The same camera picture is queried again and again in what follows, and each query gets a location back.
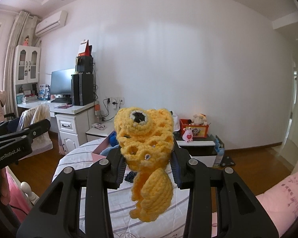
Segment pink floral pillow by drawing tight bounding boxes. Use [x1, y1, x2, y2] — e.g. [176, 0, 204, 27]
[256, 171, 298, 237]

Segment navy knitted item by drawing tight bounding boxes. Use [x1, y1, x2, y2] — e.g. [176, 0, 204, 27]
[124, 171, 137, 183]

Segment beige plush toy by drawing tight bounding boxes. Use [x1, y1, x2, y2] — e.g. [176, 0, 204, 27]
[191, 114, 208, 126]

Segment black computer monitor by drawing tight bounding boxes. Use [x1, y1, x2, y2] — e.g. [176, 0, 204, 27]
[50, 68, 75, 95]

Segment white black tote bag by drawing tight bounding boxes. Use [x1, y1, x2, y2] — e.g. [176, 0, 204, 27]
[172, 113, 179, 132]

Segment royal blue knitted item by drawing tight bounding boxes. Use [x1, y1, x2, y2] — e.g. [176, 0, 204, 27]
[109, 131, 119, 147]

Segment doll on cabinet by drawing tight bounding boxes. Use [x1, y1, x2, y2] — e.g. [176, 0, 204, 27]
[23, 36, 30, 46]

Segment small white side cabinet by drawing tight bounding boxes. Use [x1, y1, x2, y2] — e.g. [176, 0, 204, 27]
[85, 122, 114, 142]

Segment red toy storage box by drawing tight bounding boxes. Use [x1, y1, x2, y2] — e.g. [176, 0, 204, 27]
[180, 119, 209, 138]

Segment stack of books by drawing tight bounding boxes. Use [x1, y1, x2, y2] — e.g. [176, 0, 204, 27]
[21, 96, 38, 104]

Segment light blue fleece sock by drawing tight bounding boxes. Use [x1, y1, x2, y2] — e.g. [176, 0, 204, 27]
[100, 145, 119, 157]

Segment white air conditioner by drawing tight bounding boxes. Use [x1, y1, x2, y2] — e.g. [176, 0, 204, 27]
[35, 10, 68, 37]

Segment black keyboard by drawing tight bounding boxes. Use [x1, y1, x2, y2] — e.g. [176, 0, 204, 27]
[51, 97, 72, 104]

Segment white glass door cabinet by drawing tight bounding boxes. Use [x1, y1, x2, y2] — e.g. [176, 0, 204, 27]
[14, 45, 41, 85]

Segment black computer tower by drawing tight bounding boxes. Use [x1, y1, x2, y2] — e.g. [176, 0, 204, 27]
[71, 73, 94, 106]

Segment pink packet on cabinet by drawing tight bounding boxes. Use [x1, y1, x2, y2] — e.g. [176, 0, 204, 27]
[92, 123, 106, 130]

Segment red white paper bag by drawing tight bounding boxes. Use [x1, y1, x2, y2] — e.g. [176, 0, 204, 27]
[78, 39, 92, 57]

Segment black speaker box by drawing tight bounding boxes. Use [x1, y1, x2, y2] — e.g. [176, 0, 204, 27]
[75, 55, 94, 73]

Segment blue carton beside bench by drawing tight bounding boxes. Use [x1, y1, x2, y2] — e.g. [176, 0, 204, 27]
[210, 134, 225, 167]

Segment pink cardboard box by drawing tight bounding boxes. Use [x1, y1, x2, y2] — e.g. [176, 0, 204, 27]
[91, 137, 118, 163]

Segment white desk with drawers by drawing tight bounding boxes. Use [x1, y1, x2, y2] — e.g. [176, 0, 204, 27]
[17, 100, 95, 154]

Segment yellow crochet item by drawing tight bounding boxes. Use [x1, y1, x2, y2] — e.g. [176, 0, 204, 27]
[114, 107, 174, 222]

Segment pink heart plush toy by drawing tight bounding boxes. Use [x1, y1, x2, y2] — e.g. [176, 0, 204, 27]
[182, 127, 193, 142]

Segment orange capped bottle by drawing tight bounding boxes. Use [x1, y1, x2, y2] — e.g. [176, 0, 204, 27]
[94, 104, 101, 115]

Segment black floor scale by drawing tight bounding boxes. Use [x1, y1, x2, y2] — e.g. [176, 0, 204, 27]
[220, 156, 236, 168]

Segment wall power outlets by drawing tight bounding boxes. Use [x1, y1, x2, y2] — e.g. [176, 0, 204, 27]
[105, 97, 125, 105]

